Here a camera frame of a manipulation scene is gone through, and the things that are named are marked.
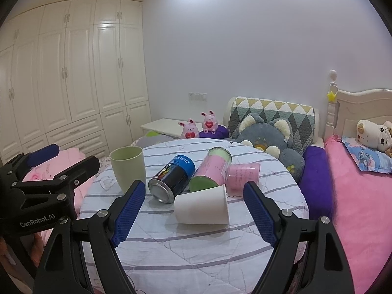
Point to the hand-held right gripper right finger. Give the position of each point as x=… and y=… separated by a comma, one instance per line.
x=259, y=216

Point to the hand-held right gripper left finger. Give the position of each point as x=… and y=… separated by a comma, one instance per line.
x=128, y=211

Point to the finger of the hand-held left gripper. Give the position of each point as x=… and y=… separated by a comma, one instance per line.
x=79, y=169
x=43, y=154

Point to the white cup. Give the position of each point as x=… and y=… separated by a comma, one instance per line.
x=202, y=209

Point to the clear pink cup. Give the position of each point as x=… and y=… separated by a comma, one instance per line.
x=243, y=177

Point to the green cup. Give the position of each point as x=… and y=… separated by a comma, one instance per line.
x=127, y=168

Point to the pink printed bedsheet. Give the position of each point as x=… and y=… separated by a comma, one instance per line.
x=69, y=154

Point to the black and blue can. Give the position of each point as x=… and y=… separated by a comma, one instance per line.
x=171, y=179

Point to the clear pink and green tumbler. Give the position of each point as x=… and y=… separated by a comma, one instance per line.
x=211, y=170

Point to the purple cushion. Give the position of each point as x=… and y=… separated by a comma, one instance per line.
x=315, y=177

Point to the grey cat plush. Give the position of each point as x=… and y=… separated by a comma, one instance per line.
x=269, y=137

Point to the small green item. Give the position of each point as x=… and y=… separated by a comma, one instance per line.
x=151, y=133

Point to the purple pillow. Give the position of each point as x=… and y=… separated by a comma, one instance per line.
x=220, y=133

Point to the white nightstand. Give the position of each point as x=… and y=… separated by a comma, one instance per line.
x=165, y=126

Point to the cream wardrobe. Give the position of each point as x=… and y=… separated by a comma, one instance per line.
x=76, y=67

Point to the pink bunny plush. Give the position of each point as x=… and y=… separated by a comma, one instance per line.
x=189, y=130
x=209, y=122

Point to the pink blanket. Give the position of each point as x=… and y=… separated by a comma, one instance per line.
x=361, y=214

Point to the triangle patterned quilted cover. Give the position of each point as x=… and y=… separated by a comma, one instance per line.
x=275, y=107

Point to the blue printed pillow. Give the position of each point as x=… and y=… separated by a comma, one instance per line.
x=367, y=159

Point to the white plush dog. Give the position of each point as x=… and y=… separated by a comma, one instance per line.
x=372, y=133

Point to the yellow star decoration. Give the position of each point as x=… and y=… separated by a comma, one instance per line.
x=331, y=96

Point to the cream wooden bed headboard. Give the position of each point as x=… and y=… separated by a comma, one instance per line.
x=352, y=110

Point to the wall socket panel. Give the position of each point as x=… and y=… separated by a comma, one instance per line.
x=197, y=96

